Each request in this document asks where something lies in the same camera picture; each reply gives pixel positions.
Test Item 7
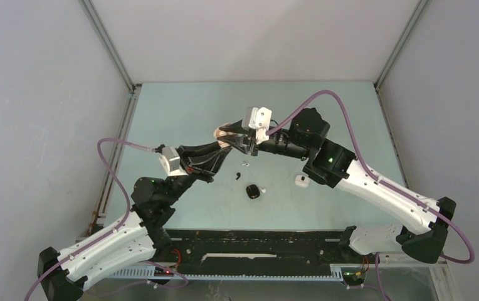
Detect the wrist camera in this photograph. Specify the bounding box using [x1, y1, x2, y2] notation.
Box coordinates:
[241, 107, 272, 144]
[159, 146, 186, 177]

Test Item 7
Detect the grey cable duct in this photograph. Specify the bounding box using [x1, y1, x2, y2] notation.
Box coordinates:
[110, 265, 344, 282]

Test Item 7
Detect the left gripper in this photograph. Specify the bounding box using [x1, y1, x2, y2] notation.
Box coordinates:
[162, 141, 232, 206]

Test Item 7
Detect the black earbud charging case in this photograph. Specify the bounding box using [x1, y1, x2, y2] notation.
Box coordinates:
[246, 184, 261, 199]

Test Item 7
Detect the aluminium frame rail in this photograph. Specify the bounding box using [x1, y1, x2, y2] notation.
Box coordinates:
[372, 251, 448, 269]

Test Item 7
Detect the beige earbud charging case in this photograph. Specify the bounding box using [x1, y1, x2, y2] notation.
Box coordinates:
[213, 128, 235, 148]

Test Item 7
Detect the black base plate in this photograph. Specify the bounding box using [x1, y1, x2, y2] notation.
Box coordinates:
[152, 230, 375, 278]

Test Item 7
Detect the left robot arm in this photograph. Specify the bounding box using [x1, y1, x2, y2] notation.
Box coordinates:
[38, 141, 232, 300]

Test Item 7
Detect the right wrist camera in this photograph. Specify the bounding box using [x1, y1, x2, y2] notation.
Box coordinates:
[241, 107, 272, 144]

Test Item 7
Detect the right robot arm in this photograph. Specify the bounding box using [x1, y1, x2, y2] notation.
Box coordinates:
[214, 107, 456, 264]

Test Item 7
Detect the white earbud charging case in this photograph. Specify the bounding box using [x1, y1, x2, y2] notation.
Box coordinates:
[294, 175, 310, 188]

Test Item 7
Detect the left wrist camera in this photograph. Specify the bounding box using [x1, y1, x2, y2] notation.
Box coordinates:
[159, 146, 186, 177]

